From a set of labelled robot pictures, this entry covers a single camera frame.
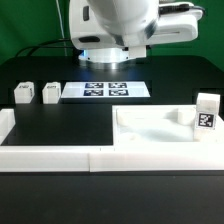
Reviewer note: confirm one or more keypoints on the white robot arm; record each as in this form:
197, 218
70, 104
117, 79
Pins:
113, 33

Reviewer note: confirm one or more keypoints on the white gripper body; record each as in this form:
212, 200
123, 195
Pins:
178, 22

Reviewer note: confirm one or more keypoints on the white U-shaped fence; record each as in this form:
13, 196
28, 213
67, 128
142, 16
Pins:
162, 156

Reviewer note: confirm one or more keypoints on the white tag sheet with markers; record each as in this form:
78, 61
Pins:
125, 89

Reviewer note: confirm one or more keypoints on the white square table top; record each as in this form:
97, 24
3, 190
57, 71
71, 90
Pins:
145, 124

